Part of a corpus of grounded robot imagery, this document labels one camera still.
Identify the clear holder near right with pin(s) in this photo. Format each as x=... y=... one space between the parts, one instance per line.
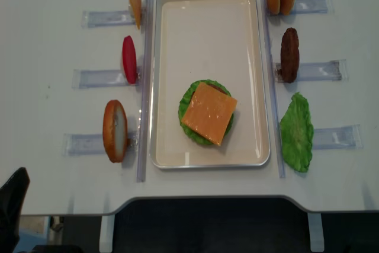
x=346 y=137

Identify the left bun half upright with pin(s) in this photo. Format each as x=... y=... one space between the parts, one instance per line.
x=114 y=131

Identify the black chair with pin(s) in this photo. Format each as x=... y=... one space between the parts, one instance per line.
x=211 y=225

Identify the clear holder near left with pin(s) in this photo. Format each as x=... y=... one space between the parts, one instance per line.
x=83 y=145

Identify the clear holder far left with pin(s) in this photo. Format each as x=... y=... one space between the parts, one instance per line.
x=91 y=19

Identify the cheese slice on burger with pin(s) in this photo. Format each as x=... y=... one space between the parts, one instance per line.
x=210 y=113

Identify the left long clear rail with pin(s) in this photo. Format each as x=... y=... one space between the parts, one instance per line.
x=144 y=111

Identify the clear holder middle right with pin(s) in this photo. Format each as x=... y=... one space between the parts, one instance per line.
x=334 y=70

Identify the meat patty on burger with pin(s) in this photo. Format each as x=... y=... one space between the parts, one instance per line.
x=218 y=88

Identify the white rectangular tray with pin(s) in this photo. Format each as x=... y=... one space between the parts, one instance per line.
x=207 y=39

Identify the lettuce leaf on burger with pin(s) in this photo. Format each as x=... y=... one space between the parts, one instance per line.
x=184 y=104

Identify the red tomato slice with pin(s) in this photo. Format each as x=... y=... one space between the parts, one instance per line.
x=129 y=60

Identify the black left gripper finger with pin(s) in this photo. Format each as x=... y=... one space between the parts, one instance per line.
x=13 y=193

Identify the upright brown meat patty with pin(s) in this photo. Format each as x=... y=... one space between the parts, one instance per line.
x=290 y=56

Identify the clear holder far right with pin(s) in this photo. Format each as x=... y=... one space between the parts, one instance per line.
x=312 y=7

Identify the long clear rail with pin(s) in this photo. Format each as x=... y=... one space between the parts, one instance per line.
x=144 y=111
x=272 y=92

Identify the clear holder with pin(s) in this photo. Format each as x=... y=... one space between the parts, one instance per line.
x=312 y=7
x=83 y=79
x=91 y=19
x=83 y=145
x=346 y=137
x=334 y=70

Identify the clear holder middle left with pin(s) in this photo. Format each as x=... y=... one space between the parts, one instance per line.
x=83 y=79

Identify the green lettuce leaf right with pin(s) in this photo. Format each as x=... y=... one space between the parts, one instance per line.
x=297 y=134

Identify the right long clear rail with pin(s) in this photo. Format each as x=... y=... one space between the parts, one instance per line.
x=272 y=92

